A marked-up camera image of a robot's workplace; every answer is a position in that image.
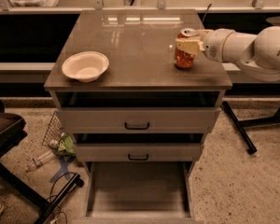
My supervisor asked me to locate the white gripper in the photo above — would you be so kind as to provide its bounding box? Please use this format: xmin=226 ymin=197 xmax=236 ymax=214
xmin=175 ymin=29 xmax=235 ymax=63

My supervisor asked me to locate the red coke can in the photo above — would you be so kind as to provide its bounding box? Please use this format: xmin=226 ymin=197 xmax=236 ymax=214
xmin=175 ymin=28 xmax=200 ymax=69

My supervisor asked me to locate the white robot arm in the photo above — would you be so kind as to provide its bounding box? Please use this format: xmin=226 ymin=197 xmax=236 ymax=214
xmin=175 ymin=26 xmax=280 ymax=82

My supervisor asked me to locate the grey drawer cabinet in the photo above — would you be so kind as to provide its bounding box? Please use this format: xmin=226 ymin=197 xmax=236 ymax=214
xmin=43 ymin=8 xmax=233 ymax=224

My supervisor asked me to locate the top grey drawer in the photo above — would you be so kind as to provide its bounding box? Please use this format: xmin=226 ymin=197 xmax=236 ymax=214
xmin=57 ymin=107 xmax=220 ymax=133

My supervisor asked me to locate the middle grey drawer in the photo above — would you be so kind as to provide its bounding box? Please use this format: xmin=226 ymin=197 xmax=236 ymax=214
xmin=74 ymin=143 xmax=203 ymax=161

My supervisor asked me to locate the bottom open grey drawer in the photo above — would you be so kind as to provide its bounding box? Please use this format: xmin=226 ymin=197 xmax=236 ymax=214
xmin=73 ymin=161 xmax=204 ymax=224

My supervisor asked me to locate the white paper bowl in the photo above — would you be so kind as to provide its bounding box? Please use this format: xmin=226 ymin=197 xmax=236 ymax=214
xmin=62 ymin=51 xmax=109 ymax=83

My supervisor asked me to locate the green chip bag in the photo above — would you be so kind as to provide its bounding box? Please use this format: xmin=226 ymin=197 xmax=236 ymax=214
xmin=49 ymin=133 xmax=76 ymax=156

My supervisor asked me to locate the blue tape cross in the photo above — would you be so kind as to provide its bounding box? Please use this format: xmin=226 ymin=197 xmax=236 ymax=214
xmin=49 ymin=156 xmax=75 ymax=183

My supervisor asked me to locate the black stand base bar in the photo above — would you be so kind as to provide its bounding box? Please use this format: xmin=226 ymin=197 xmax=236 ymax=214
xmin=34 ymin=173 xmax=84 ymax=224

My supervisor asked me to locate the clear plastic bottle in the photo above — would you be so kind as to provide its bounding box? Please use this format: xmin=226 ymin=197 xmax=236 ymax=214
xmin=25 ymin=150 xmax=55 ymax=172

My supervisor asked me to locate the black chair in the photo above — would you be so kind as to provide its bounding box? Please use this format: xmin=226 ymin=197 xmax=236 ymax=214
xmin=0 ymin=96 xmax=54 ymax=217

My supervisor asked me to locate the black table leg frame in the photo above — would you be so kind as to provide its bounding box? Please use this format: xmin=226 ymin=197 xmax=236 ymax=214
xmin=222 ymin=101 xmax=280 ymax=155

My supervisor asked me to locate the wire mesh basket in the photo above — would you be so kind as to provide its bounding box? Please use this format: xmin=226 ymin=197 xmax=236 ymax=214
xmin=42 ymin=113 xmax=63 ymax=147

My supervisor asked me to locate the black cable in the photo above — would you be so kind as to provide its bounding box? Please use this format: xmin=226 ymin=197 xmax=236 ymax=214
xmin=45 ymin=171 xmax=79 ymax=224

